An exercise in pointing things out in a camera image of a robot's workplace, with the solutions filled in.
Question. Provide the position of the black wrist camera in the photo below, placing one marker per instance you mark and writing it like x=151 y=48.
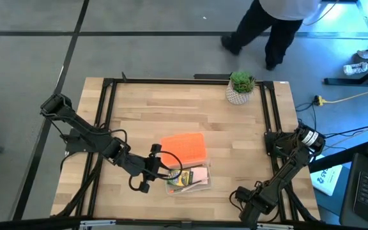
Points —
x=242 y=194
x=144 y=187

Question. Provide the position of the white printed booklet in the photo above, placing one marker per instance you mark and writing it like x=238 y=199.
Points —
x=326 y=179

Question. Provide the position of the pink sticky note pad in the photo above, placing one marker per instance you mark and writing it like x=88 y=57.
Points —
x=200 y=175

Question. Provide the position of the clear plastic pencil box base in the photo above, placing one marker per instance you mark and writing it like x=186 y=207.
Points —
x=208 y=188

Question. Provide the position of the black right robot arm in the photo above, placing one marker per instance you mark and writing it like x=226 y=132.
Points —
x=294 y=159

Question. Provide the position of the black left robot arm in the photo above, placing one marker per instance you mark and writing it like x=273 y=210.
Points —
x=88 y=134

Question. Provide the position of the black aluminium table frame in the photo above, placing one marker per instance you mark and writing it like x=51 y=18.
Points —
x=171 y=80

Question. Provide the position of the black crossbeam with silver brackets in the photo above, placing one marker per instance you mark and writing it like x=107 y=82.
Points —
x=27 y=223

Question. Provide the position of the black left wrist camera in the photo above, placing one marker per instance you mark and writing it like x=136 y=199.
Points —
x=144 y=187

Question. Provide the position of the green plant in patterned pot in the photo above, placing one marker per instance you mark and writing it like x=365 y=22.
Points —
x=241 y=87

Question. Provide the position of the orange pencil box lid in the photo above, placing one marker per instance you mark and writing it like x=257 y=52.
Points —
x=184 y=148

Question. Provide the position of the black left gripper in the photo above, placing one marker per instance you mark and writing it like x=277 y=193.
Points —
x=150 y=167

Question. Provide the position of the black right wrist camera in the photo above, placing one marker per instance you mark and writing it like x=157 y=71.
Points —
x=242 y=194

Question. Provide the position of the black desk leg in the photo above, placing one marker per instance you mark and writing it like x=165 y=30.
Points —
x=350 y=81

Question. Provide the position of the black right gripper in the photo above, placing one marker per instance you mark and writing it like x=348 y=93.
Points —
x=256 y=209

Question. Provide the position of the person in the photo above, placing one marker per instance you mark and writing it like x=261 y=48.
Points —
x=356 y=68
x=276 y=28

